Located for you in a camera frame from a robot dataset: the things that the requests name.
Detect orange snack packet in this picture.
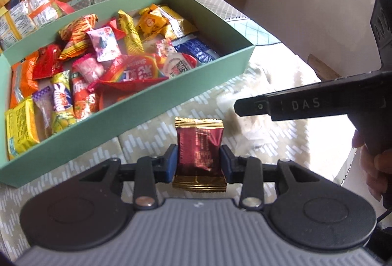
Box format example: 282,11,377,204
9,51,38,109

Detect purple candy bar packet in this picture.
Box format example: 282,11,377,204
32,85,53,138

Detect long yellow wafer packet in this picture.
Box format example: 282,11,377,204
118,10,144,55

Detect blue white snack packet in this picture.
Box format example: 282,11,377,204
172,34,220,64

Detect small red candy packet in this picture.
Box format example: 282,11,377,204
106,18,126,40

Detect maroon gold chocolate packet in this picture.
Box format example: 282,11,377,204
172,117,227,193

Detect round jelly cup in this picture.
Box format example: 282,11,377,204
162,53,197,77

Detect mint green cardboard box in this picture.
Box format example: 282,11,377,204
1,0,254,187

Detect red crinkled candy packet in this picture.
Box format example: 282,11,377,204
33,44,63,80

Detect person's right hand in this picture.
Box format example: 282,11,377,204
352,130,392,201

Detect orange yellow candy packet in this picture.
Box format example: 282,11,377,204
136,4,169,42

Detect colourful fruit candy packet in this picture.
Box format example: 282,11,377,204
51,70,76,134

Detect pink white candy packet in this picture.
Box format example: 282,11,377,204
87,26,121,62

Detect red-orange snack stick packet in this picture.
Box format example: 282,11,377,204
71,70,98,121

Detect floral red candy packet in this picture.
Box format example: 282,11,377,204
156,38,177,58

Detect yellow square snack packet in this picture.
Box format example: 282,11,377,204
5,97,40,160

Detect red skittles packet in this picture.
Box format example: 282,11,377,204
88,54,169,111

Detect yellow silver snack packet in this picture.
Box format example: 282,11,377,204
159,6,198,40

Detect orange striped chips packet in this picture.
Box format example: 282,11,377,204
58,14,98,61

